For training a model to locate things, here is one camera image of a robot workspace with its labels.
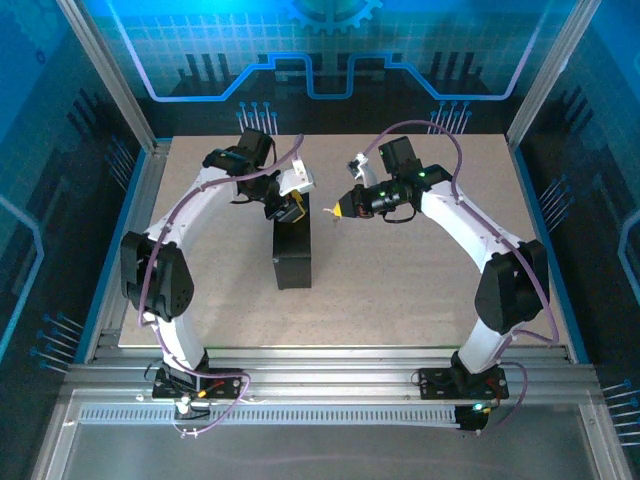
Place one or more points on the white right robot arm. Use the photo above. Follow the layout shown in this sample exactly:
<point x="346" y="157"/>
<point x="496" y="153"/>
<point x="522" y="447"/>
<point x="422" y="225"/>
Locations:
<point x="465" y="225"/>

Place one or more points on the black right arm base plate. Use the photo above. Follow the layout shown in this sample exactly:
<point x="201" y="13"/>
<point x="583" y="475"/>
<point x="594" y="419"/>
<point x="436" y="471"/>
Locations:
<point x="432" y="385"/>

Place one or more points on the black connector box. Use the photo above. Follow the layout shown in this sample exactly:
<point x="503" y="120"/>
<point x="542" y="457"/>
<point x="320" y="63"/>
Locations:
<point x="467" y="420"/>

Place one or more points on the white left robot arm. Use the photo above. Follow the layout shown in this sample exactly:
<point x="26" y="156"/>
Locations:
<point x="185" y="215"/>

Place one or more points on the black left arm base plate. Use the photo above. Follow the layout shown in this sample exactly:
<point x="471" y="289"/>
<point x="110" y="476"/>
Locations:
<point x="225" y="387"/>

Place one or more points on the aluminium frame side rail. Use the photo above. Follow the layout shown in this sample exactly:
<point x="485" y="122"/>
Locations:
<point x="142" y="200"/>

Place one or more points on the starry night print tin box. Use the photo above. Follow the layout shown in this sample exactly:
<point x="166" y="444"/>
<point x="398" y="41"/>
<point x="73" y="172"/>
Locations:
<point x="292" y="255"/>

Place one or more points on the grey metal shelf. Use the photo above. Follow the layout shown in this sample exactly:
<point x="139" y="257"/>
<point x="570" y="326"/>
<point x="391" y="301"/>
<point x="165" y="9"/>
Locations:
<point x="325" y="455"/>

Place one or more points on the aluminium frame post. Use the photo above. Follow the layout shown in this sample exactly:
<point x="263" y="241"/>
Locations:
<point x="550" y="75"/>
<point x="105" y="75"/>

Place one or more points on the aluminium frame cross rail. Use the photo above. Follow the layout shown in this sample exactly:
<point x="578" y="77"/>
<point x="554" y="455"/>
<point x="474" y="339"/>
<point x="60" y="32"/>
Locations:
<point x="325" y="370"/>

